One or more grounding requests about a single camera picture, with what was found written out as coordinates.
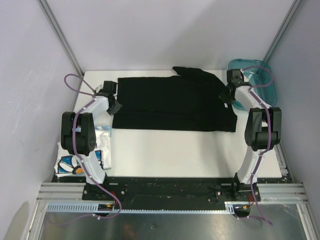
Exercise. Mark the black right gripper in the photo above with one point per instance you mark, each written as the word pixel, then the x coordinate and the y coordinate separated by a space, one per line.
pixel 223 96

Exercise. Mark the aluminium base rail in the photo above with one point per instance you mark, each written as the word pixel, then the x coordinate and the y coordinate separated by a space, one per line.
pixel 291 193

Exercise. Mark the white folded daisy t-shirt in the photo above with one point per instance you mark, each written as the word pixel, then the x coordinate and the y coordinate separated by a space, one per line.
pixel 69 165

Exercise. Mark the aluminium frame post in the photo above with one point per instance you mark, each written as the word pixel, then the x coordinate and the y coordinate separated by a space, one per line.
pixel 53 22
pixel 287 21

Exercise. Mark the left aluminium frame post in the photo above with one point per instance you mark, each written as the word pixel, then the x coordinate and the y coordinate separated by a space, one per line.
pixel 53 22

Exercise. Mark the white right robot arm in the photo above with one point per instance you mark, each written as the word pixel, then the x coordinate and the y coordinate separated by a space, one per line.
pixel 263 126

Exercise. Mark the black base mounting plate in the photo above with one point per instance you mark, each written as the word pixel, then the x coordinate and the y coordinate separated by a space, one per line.
pixel 174 194

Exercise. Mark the black t-shirt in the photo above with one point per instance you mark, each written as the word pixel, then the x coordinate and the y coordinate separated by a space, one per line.
pixel 186 101

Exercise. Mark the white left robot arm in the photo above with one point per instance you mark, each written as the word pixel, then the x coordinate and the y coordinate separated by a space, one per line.
pixel 78 135

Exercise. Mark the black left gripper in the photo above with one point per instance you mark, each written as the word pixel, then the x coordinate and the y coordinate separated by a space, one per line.
pixel 113 111

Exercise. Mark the teal plastic bin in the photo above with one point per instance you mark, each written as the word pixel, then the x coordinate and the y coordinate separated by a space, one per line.
pixel 256 72

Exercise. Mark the right aluminium frame post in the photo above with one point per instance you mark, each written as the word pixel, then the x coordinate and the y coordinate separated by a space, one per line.
pixel 287 21

